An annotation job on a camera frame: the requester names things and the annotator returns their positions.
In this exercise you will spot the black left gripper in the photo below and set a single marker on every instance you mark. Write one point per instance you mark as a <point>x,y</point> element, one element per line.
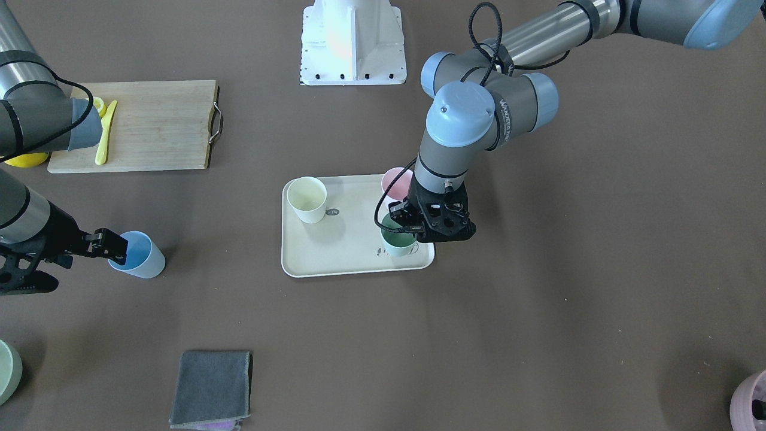
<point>399,211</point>

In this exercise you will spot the wooden cutting board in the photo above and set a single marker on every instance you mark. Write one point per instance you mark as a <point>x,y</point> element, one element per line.
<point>158,125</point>

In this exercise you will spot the yellow plastic knife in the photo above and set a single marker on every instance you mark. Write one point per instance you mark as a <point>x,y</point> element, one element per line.
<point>106,122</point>

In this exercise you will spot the upper lemon slice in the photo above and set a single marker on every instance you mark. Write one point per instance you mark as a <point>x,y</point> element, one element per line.
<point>100,106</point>

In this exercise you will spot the pink mixing bowl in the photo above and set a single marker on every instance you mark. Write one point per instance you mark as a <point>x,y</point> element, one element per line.
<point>747,405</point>

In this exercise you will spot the cream rabbit tray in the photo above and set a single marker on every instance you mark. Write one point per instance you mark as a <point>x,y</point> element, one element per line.
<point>346,240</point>

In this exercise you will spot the grey folded cloth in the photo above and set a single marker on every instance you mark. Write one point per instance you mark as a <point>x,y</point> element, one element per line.
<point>212,390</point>

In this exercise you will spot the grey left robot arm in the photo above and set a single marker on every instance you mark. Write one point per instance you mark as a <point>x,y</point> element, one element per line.
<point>496,91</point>

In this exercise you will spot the green bowl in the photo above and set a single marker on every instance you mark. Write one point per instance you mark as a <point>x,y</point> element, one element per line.
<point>11,371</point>

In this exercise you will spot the pink plastic cup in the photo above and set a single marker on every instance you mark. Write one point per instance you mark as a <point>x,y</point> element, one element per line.
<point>397,180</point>

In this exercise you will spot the green plastic cup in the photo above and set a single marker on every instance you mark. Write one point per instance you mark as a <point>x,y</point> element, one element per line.
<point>398,244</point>

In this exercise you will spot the blue plastic cup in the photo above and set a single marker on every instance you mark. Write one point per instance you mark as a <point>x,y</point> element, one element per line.
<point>144,258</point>

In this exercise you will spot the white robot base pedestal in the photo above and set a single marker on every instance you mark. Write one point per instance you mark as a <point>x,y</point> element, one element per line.
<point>352,43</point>

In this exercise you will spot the pale yellow plastic cup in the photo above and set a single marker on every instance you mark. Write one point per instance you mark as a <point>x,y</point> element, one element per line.
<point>308,198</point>

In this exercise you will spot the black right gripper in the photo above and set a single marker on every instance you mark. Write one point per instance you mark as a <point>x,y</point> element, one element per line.
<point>58,236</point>

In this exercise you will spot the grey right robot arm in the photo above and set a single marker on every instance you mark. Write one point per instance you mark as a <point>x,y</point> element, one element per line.
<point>38,117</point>

